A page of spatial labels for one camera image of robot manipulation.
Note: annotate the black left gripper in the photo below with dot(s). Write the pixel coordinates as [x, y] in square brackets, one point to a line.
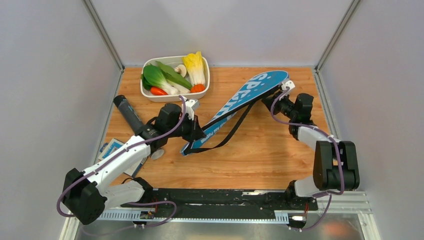
[196, 132]

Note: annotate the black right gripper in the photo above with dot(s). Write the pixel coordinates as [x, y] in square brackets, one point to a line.
[269, 100]

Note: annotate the blue racket bag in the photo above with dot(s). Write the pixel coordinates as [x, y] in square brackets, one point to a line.
[255, 89]

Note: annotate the black shuttlecock tube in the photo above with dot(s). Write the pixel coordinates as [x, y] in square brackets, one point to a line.
[137, 122]

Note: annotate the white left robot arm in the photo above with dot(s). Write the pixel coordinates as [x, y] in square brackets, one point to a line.
[88, 193]

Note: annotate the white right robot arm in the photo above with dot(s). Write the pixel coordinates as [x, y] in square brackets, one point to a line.
[335, 164]

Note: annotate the orange carrot toy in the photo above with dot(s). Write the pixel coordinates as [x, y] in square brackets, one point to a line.
[197, 88]

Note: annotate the red pepper toy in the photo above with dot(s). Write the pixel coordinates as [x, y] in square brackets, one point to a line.
[156, 91]

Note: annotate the green leaf vegetable toy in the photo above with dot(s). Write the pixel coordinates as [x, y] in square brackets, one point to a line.
[174, 77]

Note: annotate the white rectangular tray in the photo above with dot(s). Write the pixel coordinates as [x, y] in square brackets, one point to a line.
[174, 61]

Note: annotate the beige mushroom toy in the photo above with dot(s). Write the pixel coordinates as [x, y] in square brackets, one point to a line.
[181, 69]

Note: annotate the green bok choy toy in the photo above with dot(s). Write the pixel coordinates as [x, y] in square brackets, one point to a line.
[152, 76]

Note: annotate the yellow cabbage toy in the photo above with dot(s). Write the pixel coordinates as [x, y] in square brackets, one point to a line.
[194, 64]

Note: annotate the blue book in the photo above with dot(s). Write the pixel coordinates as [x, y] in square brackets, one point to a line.
[113, 145]

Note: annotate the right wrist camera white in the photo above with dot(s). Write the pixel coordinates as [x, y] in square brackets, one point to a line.
[287, 87]

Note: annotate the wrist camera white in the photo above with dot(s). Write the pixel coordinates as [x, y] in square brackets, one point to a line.
[189, 106]
[287, 87]

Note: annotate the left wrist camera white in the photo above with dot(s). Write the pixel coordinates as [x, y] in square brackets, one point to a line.
[189, 106]

